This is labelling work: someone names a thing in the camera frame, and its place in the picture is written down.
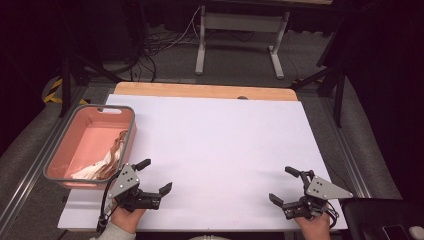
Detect black floor cables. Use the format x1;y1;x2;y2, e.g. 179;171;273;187
129;6;205;83

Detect black chair seat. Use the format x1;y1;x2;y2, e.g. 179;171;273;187
341;197;424;240

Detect black metal stand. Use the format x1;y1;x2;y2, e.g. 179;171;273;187
290;19;348;129
57;49;123;119

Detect white metal desk frame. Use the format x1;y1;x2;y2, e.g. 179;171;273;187
194;4;291;80

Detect person's right hand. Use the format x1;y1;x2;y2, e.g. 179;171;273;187
294;213;332;240

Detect pink basket with grey rim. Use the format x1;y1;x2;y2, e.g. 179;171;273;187
42;104;138;191

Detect dark phone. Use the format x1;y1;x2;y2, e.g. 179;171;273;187
381;224;410;240

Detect white table mat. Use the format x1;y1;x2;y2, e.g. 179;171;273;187
57;93;349;233

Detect person's left hand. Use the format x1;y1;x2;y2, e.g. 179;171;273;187
110;205;147;234

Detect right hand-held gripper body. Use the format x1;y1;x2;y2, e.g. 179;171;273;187
281;169;354;221

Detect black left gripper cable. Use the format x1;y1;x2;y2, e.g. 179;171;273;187
96;169;123;233

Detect white and brown cloth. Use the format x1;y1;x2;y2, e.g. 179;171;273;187
70;129;130;181

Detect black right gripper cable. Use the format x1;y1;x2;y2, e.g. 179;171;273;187
324;200;340;230

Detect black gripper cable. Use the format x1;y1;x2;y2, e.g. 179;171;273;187
324;200;340;230
96;169;123;233

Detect aluminium rail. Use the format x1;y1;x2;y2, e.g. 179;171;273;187
0;84;88;232
319;96;372;200

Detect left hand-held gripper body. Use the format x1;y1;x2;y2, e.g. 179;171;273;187
107;163;163;213

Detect wooden table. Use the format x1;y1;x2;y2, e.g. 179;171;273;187
113;81;299;102

